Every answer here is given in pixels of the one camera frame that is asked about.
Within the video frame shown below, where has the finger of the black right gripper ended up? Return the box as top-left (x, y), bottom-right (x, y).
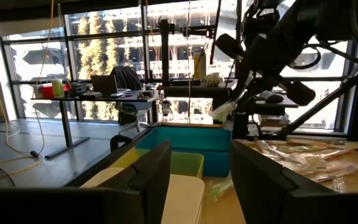
top-left (239, 77), bottom-right (285, 109)
top-left (232, 70), bottom-right (257, 109)

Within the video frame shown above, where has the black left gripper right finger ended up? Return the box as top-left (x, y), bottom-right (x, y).
top-left (230, 139), bottom-right (358, 224)

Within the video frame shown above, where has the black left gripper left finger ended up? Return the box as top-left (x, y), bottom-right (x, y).
top-left (0, 139), bottom-right (172, 224)

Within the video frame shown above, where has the black computer mouse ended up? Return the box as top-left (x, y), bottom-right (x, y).
top-left (264, 93), bottom-right (285, 105)

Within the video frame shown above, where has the black side desk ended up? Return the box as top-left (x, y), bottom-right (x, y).
top-left (247, 92), bottom-right (300, 118)

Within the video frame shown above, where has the black diagonal beam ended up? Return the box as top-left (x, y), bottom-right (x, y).
top-left (277, 70), bottom-right (358, 138)

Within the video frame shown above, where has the yellow cylinder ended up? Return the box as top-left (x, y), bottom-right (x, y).
top-left (193, 52), bottom-right (208, 81)

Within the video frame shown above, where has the teal plastic bin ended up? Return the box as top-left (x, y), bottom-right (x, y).
top-left (134, 126), bottom-right (232, 178)

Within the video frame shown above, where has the black office desk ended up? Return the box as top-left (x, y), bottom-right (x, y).
top-left (31, 90), bottom-right (160, 160)

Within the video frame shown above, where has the black upright stand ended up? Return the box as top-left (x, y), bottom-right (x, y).
top-left (158, 18), bottom-right (219, 88)

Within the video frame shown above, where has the yellow plastic bin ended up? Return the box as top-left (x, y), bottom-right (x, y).
top-left (108, 147), bottom-right (205, 180)

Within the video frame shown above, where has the red container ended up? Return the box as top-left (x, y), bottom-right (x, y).
top-left (40, 83), bottom-right (56, 100)

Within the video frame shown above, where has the black office chair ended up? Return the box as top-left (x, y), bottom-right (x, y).
top-left (109, 65), bottom-right (151, 134)

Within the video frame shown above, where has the pale green container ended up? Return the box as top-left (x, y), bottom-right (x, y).
top-left (51, 78), bottom-right (65, 99)

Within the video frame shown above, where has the open grey laptop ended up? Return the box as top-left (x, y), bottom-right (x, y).
top-left (89, 74), bottom-right (119, 98)

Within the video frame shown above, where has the white plastic bin with handles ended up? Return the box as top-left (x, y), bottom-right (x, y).
top-left (79, 167), bottom-right (206, 224)

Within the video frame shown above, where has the yellow extension cable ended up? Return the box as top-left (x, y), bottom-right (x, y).
top-left (0, 0), bottom-right (56, 177)

